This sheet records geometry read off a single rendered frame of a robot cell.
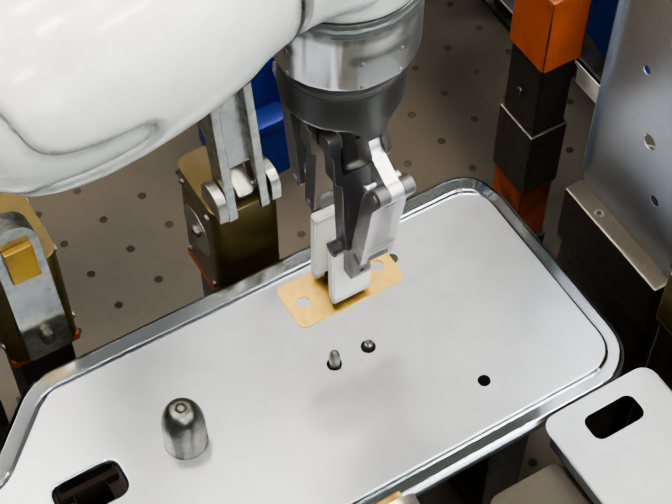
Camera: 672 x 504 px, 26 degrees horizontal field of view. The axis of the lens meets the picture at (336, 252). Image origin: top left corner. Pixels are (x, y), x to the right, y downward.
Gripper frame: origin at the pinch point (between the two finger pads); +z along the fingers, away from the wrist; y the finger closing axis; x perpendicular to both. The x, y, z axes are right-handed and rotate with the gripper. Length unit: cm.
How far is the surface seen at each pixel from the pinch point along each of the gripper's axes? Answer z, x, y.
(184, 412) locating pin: 9.9, -12.9, 0.3
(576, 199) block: 14.6, 24.6, -3.4
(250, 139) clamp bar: 3.1, 0.6, -13.9
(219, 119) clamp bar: -0.1, -1.6, -14.3
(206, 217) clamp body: 10.5, -3.5, -14.4
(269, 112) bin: 44, 19, -47
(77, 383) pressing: 14.6, -17.8, -8.5
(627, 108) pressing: 2.7, 26.2, -1.8
